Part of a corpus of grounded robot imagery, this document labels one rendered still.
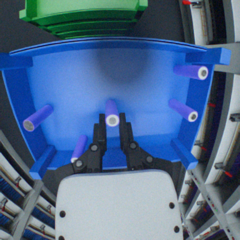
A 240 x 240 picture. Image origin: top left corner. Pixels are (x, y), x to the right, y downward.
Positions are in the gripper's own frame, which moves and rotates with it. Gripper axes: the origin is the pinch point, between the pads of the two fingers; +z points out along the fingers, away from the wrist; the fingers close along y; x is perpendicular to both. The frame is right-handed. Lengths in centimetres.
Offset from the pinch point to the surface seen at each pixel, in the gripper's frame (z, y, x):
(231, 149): 2, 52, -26
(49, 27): 32.7, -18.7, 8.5
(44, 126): 5.3, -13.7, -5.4
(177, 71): 8.2, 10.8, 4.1
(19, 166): 14, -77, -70
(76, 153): -0.4, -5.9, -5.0
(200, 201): -19, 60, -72
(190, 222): -40, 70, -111
